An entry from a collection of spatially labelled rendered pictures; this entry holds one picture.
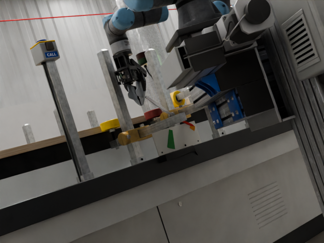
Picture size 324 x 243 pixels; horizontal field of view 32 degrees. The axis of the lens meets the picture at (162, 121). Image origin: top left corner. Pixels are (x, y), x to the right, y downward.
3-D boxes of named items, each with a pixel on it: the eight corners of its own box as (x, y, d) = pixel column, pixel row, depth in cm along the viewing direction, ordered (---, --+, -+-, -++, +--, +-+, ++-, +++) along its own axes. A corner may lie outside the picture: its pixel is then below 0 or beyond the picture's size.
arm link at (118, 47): (116, 47, 220) (133, 39, 216) (119, 58, 220) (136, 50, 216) (106, 46, 213) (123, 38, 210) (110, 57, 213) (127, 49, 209)
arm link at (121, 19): (140, 2, 204) (132, 12, 214) (112, 8, 200) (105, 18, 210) (147, 21, 203) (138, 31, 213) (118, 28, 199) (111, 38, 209)
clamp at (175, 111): (191, 116, 239) (187, 105, 240) (169, 122, 230) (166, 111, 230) (182, 120, 243) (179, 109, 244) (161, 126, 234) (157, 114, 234)
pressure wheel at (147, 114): (171, 129, 248) (164, 105, 248) (159, 133, 242) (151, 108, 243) (160, 134, 253) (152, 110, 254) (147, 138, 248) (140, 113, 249)
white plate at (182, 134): (202, 142, 239) (195, 120, 240) (159, 156, 221) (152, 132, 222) (201, 142, 239) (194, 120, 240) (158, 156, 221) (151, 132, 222)
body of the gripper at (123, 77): (117, 87, 211) (107, 57, 212) (128, 86, 219) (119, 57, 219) (134, 80, 208) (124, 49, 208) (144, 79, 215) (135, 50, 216)
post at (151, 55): (190, 155, 234) (154, 47, 237) (184, 156, 231) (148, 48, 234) (184, 156, 236) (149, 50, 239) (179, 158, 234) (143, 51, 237)
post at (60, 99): (94, 177, 199) (56, 59, 202) (83, 181, 195) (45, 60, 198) (87, 180, 202) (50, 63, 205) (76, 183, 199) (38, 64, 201)
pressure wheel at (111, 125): (126, 143, 235) (118, 117, 236) (125, 142, 227) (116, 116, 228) (108, 149, 235) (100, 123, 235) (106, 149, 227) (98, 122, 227)
